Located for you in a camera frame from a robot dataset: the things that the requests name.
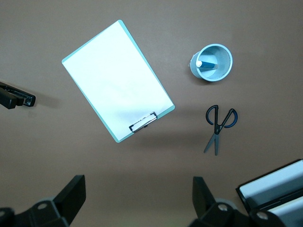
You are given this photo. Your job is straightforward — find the white paper sheet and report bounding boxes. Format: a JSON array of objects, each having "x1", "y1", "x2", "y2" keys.
[{"x1": 62, "y1": 20, "x2": 173, "y2": 141}]

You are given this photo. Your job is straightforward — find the mint green clipboard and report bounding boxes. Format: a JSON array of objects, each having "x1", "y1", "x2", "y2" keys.
[{"x1": 61, "y1": 19, "x2": 176, "y2": 144}]

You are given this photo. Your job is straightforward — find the black stacked letter tray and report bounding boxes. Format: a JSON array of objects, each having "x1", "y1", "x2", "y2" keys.
[{"x1": 235, "y1": 159, "x2": 303, "y2": 227}]

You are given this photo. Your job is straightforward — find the black stapler red end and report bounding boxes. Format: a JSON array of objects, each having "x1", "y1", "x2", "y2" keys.
[{"x1": 0, "y1": 81, "x2": 36, "y2": 110}]

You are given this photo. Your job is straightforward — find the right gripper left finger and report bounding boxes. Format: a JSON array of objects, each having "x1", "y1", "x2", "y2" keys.
[{"x1": 0, "y1": 174, "x2": 86, "y2": 227}]

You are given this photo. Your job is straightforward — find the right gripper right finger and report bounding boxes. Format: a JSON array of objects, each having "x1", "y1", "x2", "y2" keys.
[{"x1": 189, "y1": 176, "x2": 292, "y2": 227}]

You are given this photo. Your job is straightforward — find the light blue mesh cup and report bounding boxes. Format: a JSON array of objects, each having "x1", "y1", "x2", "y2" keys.
[{"x1": 188, "y1": 43, "x2": 233, "y2": 82}]

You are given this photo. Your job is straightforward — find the black blue scissors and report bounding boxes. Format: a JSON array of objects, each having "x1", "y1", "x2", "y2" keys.
[{"x1": 203, "y1": 105, "x2": 239, "y2": 156}]

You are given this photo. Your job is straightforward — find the blue marker white cap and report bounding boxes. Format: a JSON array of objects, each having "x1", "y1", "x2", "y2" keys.
[{"x1": 196, "y1": 60, "x2": 218, "y2": 69}]

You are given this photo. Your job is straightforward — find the white paper stack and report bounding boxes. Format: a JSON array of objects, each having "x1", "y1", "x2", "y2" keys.
[
  {"x1": 269, "y1": 195, "x2": 303, "y2": 227},
  {"x1": 239, "y1": 160, "x2": 303, "y2": 200}
]

